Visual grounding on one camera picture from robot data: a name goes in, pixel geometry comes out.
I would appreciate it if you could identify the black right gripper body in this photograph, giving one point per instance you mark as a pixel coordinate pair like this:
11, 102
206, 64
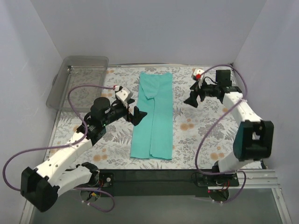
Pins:
199, 92

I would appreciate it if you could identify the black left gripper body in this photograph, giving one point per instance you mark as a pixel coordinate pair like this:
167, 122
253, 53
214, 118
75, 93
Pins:
128, 112

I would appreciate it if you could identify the teal t shirt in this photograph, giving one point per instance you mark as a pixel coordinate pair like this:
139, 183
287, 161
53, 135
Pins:
153, 137

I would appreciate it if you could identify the clear plastic bin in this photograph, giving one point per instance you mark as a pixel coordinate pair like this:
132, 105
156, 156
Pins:
77, 71

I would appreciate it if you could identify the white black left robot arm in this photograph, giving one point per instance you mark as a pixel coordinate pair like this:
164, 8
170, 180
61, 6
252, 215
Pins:
43, 185

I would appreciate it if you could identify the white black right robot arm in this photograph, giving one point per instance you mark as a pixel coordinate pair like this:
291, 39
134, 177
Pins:
254, 137

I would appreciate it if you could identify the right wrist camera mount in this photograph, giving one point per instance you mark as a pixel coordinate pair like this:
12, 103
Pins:
198, 75

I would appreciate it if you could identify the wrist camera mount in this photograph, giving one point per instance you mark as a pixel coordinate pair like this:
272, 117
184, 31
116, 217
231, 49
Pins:
198, 75
123, 94

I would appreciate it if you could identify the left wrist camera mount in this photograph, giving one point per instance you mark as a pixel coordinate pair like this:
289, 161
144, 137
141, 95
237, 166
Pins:
123, 94

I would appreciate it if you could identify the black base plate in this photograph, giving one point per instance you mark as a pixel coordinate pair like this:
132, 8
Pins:
160, 182

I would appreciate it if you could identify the aluminium frame rail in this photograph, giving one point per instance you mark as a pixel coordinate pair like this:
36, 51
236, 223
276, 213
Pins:
257, 200

